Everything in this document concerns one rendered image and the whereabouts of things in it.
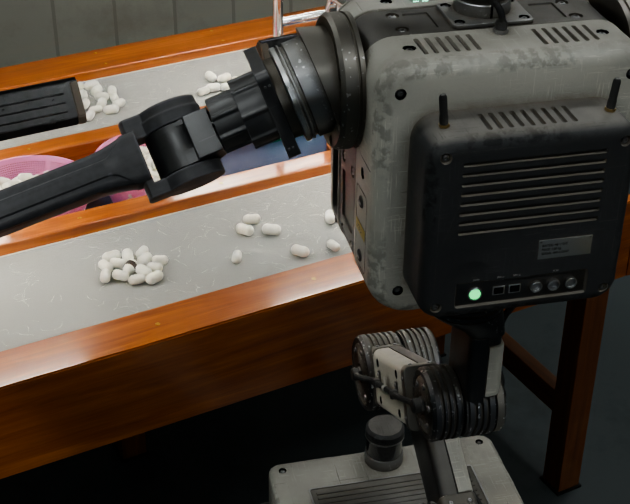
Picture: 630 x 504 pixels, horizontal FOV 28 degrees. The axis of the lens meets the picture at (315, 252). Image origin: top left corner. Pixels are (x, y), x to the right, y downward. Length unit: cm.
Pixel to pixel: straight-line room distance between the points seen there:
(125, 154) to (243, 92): 16
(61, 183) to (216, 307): 74
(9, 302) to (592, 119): 122
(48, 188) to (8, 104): 69
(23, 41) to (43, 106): 215
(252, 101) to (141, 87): 160
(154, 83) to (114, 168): 158
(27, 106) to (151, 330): 43
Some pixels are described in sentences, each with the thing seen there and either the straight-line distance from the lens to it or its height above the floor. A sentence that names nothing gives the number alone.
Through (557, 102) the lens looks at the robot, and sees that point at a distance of 147.
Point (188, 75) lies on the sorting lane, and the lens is 311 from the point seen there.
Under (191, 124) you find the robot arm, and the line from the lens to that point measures 149.
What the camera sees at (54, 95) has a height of 109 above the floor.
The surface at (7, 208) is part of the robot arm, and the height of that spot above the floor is 127.
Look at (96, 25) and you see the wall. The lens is 432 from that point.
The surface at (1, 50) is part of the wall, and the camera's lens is 435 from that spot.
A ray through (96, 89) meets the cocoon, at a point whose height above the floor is 76.
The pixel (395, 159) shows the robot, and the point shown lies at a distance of 144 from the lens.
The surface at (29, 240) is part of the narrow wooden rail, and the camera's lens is 244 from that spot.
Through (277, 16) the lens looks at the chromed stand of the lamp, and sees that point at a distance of 280.
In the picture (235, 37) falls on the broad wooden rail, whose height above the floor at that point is 76.
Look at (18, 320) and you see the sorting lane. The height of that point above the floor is 74.
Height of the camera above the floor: 201
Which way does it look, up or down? 32 degrees down
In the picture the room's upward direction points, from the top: straight up
